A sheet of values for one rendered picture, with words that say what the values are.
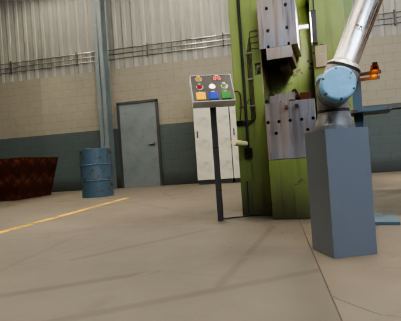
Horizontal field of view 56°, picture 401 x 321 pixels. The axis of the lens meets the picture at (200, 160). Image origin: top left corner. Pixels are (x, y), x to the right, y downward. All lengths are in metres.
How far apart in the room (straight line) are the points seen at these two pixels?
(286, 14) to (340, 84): 1.61
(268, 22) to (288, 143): 0.99
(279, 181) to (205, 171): 5.52
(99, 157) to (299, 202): 4.70
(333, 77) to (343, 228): 0.69
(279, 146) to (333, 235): 1.30
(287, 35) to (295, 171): 1.07
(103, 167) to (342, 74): 5.78
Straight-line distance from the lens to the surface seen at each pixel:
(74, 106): 10.38
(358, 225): 1.94
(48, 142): 10.68
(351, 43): 1.83
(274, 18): 3.28
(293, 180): 3.03
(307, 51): 3.67
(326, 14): 3.40
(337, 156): 1.87
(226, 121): 8.43
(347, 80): 1.76
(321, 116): 1.95
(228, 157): 8.39
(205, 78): 3.15
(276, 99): 3.12
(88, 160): 7.09
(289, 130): 3.03
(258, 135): 3.26
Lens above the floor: 0.48
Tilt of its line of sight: level
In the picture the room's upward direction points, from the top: 4 degrees counter-clockwise
